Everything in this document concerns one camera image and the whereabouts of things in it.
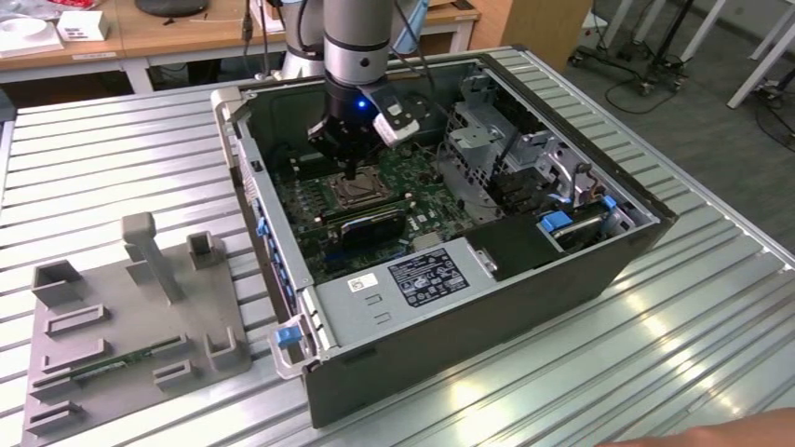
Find white foam tray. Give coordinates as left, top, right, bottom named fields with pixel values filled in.
left=0, top=16, right=62, bottom=60

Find white cardboard box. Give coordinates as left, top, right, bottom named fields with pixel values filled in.
left=54, top=9, right=110, bottom=43

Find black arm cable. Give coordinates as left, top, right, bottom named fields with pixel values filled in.
left=240, top=0, right=278, bottom=81

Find grey metal drive cage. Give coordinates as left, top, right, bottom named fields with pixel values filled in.
left=433, top=64, right=560, bottom=224

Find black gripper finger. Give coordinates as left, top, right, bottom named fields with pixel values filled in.
left=341, top=139, right=366, bottom=183
left=305, top=115, right=349, bottom=164

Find metal CPU socket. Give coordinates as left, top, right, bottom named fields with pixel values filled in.
left=326, top=167, right=393, bottom=210

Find black PC case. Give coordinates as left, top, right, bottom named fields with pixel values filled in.
left=208, top=44, right=677, bottom=430

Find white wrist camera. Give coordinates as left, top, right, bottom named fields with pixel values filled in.
left=370, top=95, right=424, bottom=150

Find green motherboard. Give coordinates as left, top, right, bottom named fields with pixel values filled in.
left=265, top=139, right=478, bottom=280

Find black round object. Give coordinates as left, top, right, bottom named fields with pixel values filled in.
left=134, top=0, right=209, bottom=16

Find blue disk carrier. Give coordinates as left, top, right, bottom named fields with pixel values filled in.
left=534, top=211, right=608, bottom=255

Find grey power supply unit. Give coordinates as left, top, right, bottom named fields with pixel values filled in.
left=308, top=237, right=501, bottom=350

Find wooden cabinet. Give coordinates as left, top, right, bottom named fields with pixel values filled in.
left=498, top=0, right=590, bottom=74

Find black graphics card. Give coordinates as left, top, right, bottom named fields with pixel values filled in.
left=322, top=204, right=409, bottom=253

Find white table frame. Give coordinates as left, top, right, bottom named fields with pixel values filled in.
left=582, top=0, right=728, bottom=64

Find silver CPU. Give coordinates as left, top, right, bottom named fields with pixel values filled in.
left=338, top=172, right=382, bottom=199

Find grey parts rack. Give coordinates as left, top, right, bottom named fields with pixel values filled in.
left=21, top=211, right=256, bottom=443

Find wooden desk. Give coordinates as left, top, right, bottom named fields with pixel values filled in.
left=0, top=0, right=482, bottom=71

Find white table leg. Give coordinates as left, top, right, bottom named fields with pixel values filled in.
left=725, top=0, right=795, bottom=111

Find green RAM stick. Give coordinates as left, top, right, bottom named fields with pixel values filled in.
left=33, top=337, right=188, bottom=387

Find black wheeled stand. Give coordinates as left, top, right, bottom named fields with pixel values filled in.
left=568, top=0, right=696, bottom=97

